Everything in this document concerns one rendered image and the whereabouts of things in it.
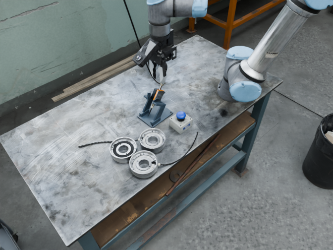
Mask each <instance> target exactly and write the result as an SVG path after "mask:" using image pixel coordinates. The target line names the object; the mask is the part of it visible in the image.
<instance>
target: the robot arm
mask: <svg viewBox="0 0 333 250"><path fill-rule="evenodd" d="M332 5H333V0H287V3H286V4H285V6H284V7H283V9H282V10H281V12H280V13H279V15H278V16H277V17H276V19H275V20H274V22H273V23H272V25H271V26H270V28H269V29H268V31H267V32H266V33H265V35H264V36H263V38H262V39H261V41H260V42H259V44H258V45H257V47H256V48H255V50H252V49H251V48H248V47H244V46H236V47H232V48H230V49H229V50H228V52H227V55H226V62H225V68H224V74H223V78H222V79H221V81H220V83H219V85H218V95H219V96H220V97H221V98H222V99H224V100H226V101H229V102H234V103H237V102H251V101H254V100H255V99H257V98H258V97H259V96H260V95H261V90H262V89H261V85H262V84H263V82H264V81H265V80H266V78H267V76H268V75H267V71H268V69H269V68H270V67H271V66H272V64H273V63H274V62H275V60H276V59H277V58H278V57H279V55H280V54H281V53H282V51H283V50H284V49H285V47H286V46H287V45H288V44H289V42H290V41H291V40H292V39H293V37H294V36H295V35H296V33H297V32H298V31H299V30H300V28H301V27H302V26H303V24H304V23H305V22H306V21H307V19H308V18H309V17H310V16H313V15H317V14H318V13H319V12H320V11H321V10H322V9H326V8H327V7H328V6H329V7H330V6H332ZM207 6H208V0H147V7H148V21H149V32H150V38H149V40H148V41H147V42H146V43H145V44H144V45H143V47H142V48H141V49H140V50H139V51H138V52H137V54H136V55H135V56H134V57H133V58H132V60H133V61H134V62H135V63H136V64H137V65H138V66H139V67H143V66H144V65H145V64H146V63H147V62H148V66H149V68H150V72H151V74H152V77H153V78H154V79H156V70H157V69H158V71H159V73H160V82H161V84H164V83H165V81H166V78H167V77H168V76H169V75H170V74H171V73H172V71H173V70H172V68H168V64H167V63H166V62H168V61H170V60H171V59H172V60H174V59H175V58H176V51H177V46H176V45H174V44H173V29H171V28H170V18H171V17H193V18H196V17H204V16H206V14H207ZM173 46H174V47H173ZM172 47H173V48H172ZM173 51H175V56H174V53H173ZM173 56H174V57H173Z"/></svg>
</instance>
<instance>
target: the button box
mask: <svg viewBox="0 0 333 250"><path fill-rule="evenodd" d="M192 123H193V119H192V118H190V117H189V116H188V115H186V117H185V118H184V119H178V118H177V117H176V114H175V115H174V116H172V117H171V118H170V119H169V126H170V127H172V128H173V129H174V130H175V131H177V132H178V133H179V134H182V133H184V132H185V131H187V130H188V129H189V128H191V127H192Z"/></svg>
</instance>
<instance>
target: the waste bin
mask: <svg viewBox="0 0 333 250"><path fill-rule="evenodd" d="M328 131H331V132H333V113H332V114H329V115H327V116H325V117H324V118H323V119H322V120H321V122H320V125H319V126H318V128H317V130H316V134H315V138H314V140H313V142H312V145H311V147H310V149H309V151H308V153H307V155H306V158H305V160H304V162H303V165H302V170H303V173H304V175H305V176H306V178H307V179H308V180H309V181H310V182H311V183H313V184H314V185H316V186H318V187H320V188H324V189H333V144H332V143H331V142H330V141H329V140H328V139H327V138H326V136H325V134H326V133H327V132H328Z"/></svg>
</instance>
